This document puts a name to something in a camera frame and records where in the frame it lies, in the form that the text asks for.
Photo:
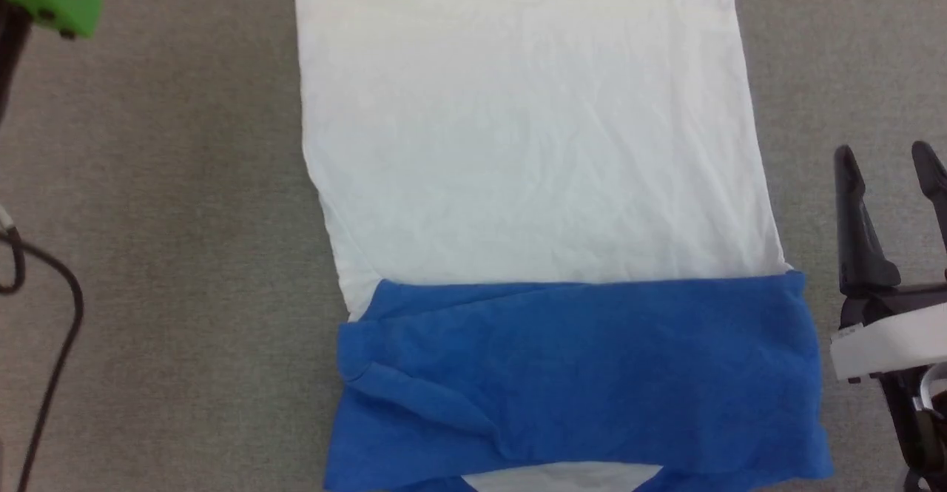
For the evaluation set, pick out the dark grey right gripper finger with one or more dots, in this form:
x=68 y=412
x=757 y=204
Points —
x=934 y=181
x=862 y=233

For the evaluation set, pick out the white and blue shirt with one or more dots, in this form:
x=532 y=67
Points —
x=533 y=218

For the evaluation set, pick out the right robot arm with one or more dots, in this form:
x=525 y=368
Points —
x=921 y=425

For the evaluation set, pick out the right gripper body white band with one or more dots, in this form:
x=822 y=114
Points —
x=888 y=337

